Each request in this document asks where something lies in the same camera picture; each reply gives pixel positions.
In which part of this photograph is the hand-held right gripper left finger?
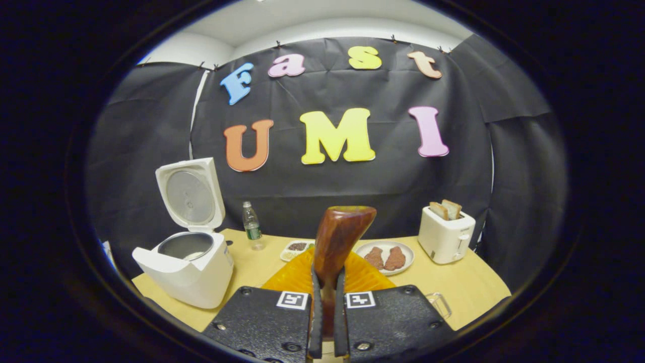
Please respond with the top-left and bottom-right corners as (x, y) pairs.
(202, 247), (323, 361)

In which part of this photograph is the clear plastic water bottle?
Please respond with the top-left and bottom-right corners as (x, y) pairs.
(242, 202), (264, 251)

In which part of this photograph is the white rice cooker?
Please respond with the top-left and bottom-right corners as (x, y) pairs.
(132, 157), (235, 310)

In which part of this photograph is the brown meat piece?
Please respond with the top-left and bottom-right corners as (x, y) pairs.
(384, 246), (406, 271)
(364, 247), (385, 271)

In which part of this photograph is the black backdrop cloth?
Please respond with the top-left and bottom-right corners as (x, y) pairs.
(86, 34), (569, 293)

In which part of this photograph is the white divided bean dish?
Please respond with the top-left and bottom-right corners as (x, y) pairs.
(280, 240), (316, 262)

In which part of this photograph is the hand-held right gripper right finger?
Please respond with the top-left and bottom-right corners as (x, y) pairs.
(334, 250), (457, 361)

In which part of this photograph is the brown wooden spoon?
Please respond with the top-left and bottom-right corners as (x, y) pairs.
(313, 206), (377, 338)

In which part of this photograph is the round white plate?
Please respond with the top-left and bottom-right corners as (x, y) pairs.
(354, 240), (415, 276)

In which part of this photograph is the white toaster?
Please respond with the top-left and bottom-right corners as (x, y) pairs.
(418, 206), (476, 265)

